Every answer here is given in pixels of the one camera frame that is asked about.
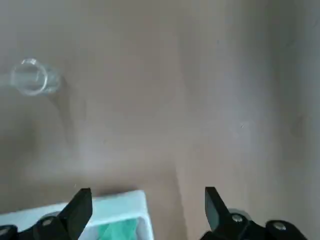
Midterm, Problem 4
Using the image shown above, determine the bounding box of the clear glass beaker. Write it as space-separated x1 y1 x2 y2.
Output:
9 57 63 98

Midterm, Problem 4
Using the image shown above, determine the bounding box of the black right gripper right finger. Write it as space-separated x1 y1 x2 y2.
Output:
199 186 309 240

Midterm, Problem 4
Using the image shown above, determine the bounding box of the green cloth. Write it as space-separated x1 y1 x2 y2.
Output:
93 216 140 240

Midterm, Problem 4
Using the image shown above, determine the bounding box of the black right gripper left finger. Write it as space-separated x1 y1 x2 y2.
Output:
0 187 94 240

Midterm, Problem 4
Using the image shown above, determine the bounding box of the translucent white plastic box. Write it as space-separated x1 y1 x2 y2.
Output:
0 189 154 240

